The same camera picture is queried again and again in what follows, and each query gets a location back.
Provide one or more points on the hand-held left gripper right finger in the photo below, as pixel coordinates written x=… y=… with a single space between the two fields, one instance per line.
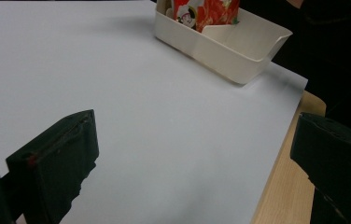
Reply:
x=338 y=158

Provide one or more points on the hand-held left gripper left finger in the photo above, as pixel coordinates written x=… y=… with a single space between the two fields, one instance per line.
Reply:
x=55 y=161

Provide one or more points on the white plastic divided box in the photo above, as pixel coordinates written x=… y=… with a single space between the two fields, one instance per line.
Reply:
x=226 y=59

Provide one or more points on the red and black noodle packet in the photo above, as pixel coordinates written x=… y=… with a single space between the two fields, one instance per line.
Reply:
x=217 y=12

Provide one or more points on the white paper sheet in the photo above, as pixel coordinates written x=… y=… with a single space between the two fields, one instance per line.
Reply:
x=164 y=124

